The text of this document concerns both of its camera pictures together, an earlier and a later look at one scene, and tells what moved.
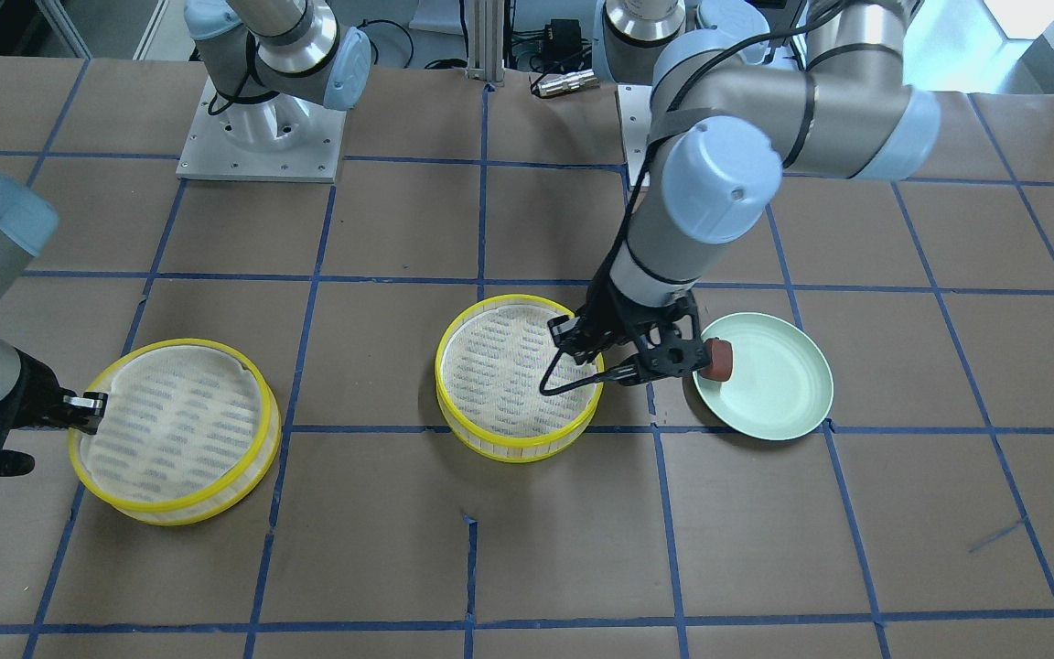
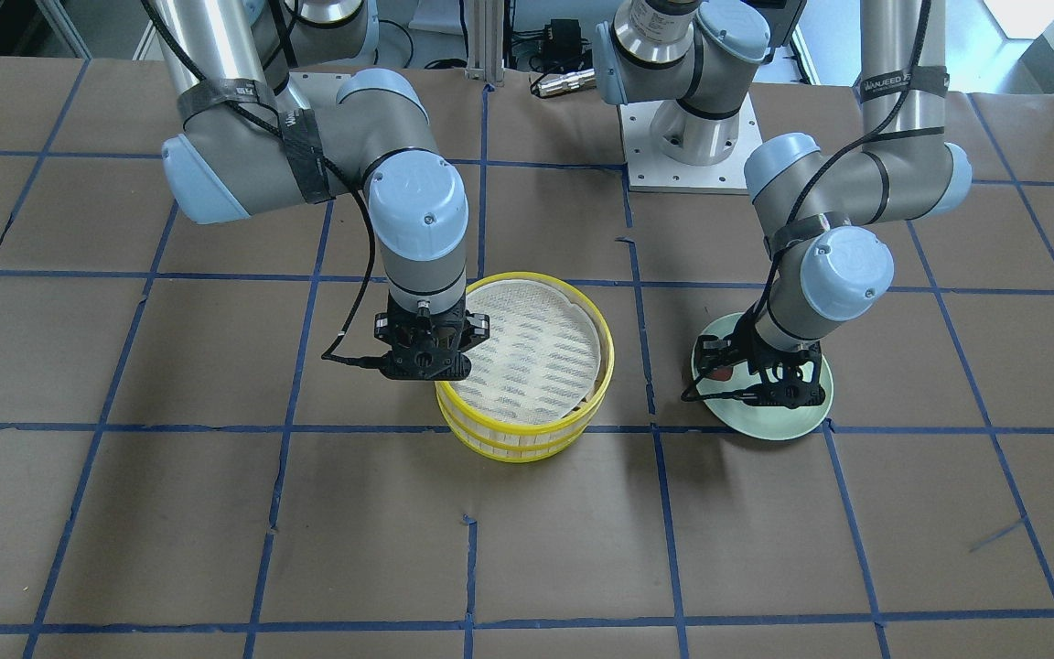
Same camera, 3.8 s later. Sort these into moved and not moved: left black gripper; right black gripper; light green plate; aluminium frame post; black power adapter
Moved: right black gripper; left black gripper
Not moved: light green plate; black power adapter; aluminium frame post
